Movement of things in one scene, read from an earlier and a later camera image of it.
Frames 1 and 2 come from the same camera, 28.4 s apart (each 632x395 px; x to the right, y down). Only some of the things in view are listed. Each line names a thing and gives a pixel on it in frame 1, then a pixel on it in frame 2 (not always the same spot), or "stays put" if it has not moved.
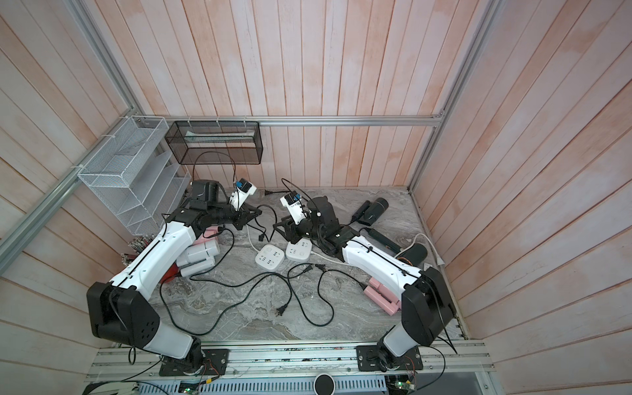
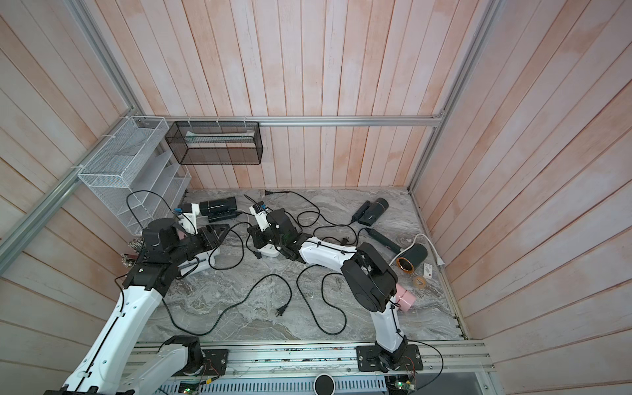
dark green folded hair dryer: [369, 211] stays put
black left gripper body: [225, 214] -> [207, 240]
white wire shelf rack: [137, 175] stays put
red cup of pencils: [137, 245] stays put
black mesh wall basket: [216, 142] stays put
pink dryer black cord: [322, 270] -> [322, 295]
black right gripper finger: [288, 223] -> [260, 238]
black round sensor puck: [324, 384] stays put
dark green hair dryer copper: [415, 253] stays put
